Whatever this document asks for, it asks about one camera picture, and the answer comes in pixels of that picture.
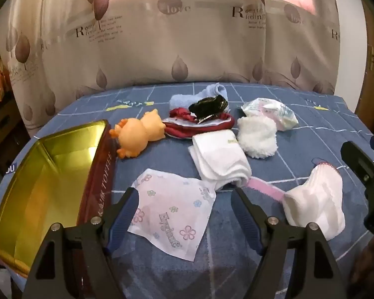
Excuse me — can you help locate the white cloth pink trim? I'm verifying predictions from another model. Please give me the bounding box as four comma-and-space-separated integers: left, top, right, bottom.
282, 162, 346, 241

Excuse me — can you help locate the red tin box gold interior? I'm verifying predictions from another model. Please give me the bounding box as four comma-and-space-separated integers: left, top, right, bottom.
0, 119, 119, 279

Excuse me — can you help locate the black shiny hair accessory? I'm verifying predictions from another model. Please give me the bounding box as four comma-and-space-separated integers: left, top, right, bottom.
188, 96, 229, 122

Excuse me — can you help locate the light blue towel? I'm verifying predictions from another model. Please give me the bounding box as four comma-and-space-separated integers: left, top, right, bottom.
169, 82, 228, 113

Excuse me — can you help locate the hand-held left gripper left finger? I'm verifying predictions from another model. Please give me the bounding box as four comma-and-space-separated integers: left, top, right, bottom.
22, 187, 141, 299

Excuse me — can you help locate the beige leaf print curtain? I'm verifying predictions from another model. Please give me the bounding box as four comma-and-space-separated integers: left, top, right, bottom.
0, 0, 374, 138

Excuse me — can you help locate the red and white satin cloth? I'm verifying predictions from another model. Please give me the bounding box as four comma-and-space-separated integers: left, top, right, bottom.
162, 107, 236, 139

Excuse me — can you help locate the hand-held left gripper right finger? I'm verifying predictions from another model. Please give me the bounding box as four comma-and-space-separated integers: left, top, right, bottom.
232, 188, 343, 299

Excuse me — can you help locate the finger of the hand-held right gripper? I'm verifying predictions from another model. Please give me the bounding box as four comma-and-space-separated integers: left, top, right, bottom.
341, 141, 374, 238

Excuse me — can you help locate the white green tissue packet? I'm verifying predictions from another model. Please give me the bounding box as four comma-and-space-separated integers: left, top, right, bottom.
241, 98, 299, 131

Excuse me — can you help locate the white fluffy sock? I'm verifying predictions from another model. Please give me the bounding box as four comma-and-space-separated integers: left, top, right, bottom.
237, 116, 278, 159

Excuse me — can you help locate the blue checked blanket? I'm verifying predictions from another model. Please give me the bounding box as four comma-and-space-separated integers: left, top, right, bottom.
0, 82, 374, 299

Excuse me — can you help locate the floral print tissue packet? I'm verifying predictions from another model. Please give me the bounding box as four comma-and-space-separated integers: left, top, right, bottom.
127, 168, 217, 262

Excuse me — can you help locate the brown wooden cabinet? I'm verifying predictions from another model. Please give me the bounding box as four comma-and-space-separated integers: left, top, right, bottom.
0, 98, 28, 162

